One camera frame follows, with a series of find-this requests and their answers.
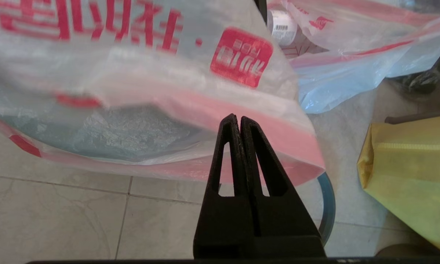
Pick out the white paper cup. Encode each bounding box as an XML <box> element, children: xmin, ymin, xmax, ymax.
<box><xmin>268</xmin><ymin>9</ymin><xmax>298</xmax><ymax>46</ymax></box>

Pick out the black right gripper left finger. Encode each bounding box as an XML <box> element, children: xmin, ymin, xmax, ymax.
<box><xmin>193</xmin><ymin>114</ymin><xmax>257</xmax><ymax>259</ymax></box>

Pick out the yellow plastic bag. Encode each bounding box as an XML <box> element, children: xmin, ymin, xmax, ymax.
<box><xmin>357</xmin><ymin>114</ymin><xmax>440</xmax><ymax>256</ymax></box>

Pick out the dark gray bin ring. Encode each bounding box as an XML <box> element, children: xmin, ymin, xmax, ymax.
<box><xmin>317</xmin><ymin>172</ymin><xmax>336</xmax><ymax>246</ymax></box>

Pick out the black tangled item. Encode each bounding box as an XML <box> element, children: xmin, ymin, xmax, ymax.
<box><xmin>389</xmin><ymin>48</ymin><xmax>440</xmax><ymax>96</ymax></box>

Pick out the white bag with red print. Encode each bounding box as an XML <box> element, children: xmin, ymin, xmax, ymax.
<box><xmin>0</xmin><ymin>0</ymin><xmax>327</xmax><ymax>187</ymax></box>

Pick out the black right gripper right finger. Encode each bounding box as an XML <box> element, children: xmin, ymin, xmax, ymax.
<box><xmin>241</xmin><ymin>115</ymin><xmax>327</xmax><ymax>257</ymax></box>

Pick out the white red bag with rubbish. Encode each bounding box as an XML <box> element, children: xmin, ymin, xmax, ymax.
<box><xmin>268</xmin><ymin>0</ymin><xmax>440</xmax><ymax>114</ymax></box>

